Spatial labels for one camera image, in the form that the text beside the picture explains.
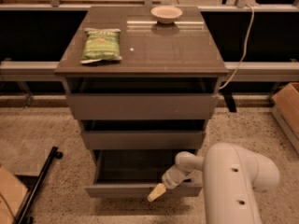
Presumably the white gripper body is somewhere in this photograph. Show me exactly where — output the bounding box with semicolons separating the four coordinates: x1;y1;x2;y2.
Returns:
162;165;195;189

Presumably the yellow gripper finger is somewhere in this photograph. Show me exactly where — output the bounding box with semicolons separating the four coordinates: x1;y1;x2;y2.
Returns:
148;183;166;203

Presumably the grey bottom drawer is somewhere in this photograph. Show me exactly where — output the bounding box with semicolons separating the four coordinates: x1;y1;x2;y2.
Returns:
84;148;204;200

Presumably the grey drawer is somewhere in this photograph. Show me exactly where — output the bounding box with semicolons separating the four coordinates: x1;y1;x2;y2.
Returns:
66;94;218;120
84;148;204;200
81;131;206;150

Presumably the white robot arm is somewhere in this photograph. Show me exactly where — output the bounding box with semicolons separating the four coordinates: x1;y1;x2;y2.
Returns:
148;143;280;224

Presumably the grey middle drawer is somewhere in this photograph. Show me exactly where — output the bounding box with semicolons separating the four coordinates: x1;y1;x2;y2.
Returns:
81;131;206;150

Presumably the brown drawer cabinet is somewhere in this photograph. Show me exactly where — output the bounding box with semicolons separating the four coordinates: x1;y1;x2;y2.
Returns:
54;5;229;161

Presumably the grey top drawer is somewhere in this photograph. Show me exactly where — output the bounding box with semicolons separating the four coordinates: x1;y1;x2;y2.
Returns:
66;94;218;120

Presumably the cardboard box right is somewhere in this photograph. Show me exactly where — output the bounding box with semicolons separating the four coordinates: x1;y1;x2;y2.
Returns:
272;82;299;153

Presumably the cardboard box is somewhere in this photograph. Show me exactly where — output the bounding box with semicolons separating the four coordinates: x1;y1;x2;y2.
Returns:
272;82;299;153
0;165;28;224

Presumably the black metal stand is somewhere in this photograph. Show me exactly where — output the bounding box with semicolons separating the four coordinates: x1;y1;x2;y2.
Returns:
13;147;64;224

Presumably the cardboard box left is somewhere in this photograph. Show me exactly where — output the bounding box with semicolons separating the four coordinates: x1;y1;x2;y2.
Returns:
0;165;28;224

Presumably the grey metal railing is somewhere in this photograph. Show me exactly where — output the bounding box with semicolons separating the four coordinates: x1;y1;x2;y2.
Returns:
0;62;299;82

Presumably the green chip bag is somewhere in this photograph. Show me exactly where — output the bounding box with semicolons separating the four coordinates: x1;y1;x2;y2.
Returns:
80;28;121;63

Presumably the beige bowl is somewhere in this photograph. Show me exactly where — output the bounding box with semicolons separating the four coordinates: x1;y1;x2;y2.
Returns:
150;6;182;24

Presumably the white cable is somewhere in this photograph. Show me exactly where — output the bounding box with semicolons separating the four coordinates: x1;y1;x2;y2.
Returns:
219;4;255;91

